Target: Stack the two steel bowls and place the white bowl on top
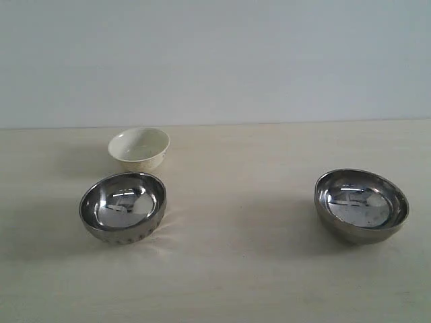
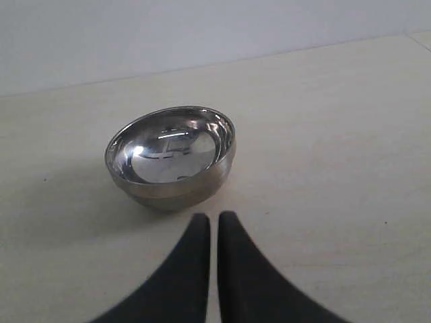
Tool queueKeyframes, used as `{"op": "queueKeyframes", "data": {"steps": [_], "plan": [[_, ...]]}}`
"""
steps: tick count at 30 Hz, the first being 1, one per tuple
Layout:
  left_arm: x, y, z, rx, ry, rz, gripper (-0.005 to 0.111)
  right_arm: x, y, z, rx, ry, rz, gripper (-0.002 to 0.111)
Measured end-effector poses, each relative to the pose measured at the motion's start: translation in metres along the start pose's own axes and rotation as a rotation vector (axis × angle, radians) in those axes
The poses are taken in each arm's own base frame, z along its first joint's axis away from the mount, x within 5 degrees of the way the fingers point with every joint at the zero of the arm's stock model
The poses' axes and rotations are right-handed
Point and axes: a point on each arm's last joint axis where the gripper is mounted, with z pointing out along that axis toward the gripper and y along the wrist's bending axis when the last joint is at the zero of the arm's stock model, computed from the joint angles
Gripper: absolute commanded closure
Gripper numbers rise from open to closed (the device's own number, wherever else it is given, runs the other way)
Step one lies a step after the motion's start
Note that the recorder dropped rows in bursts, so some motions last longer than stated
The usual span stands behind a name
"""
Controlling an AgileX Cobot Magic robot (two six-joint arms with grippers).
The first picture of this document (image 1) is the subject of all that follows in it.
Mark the cream ceramic bowl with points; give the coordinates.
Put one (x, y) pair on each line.
(140, 149)

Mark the stainless steel bowl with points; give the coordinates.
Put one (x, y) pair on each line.
(124, 208)
(360, 207)

